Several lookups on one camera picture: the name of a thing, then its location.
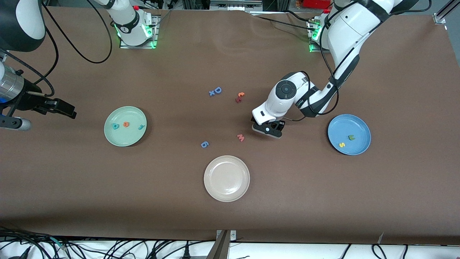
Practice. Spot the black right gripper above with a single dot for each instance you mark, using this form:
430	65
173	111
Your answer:
28	101

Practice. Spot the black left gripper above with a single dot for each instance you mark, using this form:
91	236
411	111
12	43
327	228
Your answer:
280	125

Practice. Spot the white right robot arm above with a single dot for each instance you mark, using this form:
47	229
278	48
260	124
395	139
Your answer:
21	21

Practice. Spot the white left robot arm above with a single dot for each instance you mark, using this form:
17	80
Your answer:
285	90

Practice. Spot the pink letter w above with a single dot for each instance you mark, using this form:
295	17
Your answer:
240	137

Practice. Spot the blue letter D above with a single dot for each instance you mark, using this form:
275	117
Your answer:
217	90

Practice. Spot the light green round plate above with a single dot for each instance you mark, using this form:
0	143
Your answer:
125	136

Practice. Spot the brown table cover sheet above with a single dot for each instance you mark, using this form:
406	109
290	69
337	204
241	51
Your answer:
72	180

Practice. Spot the blue round plate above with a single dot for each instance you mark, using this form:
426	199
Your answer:
355	126

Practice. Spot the beige round plate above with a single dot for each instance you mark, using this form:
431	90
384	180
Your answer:
226	178

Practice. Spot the blue letter g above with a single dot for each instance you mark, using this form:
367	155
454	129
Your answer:
205	144

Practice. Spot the red box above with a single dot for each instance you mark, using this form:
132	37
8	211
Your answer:
312	3

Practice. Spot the grey equipment box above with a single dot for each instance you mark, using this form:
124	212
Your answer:
235	5

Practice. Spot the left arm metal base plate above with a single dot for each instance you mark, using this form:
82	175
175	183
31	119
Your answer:
314	49

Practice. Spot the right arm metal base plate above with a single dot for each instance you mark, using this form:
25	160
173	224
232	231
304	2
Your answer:
140	46

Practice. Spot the small metal bracket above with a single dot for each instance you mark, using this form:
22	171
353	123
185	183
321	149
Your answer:
233	235

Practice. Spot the grey metal post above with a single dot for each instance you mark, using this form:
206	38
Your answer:
220	248

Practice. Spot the aluminium corner bracket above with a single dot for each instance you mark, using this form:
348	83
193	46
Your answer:
439	18

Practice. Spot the aluminium frame extrusion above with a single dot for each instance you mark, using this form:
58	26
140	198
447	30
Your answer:
449	7

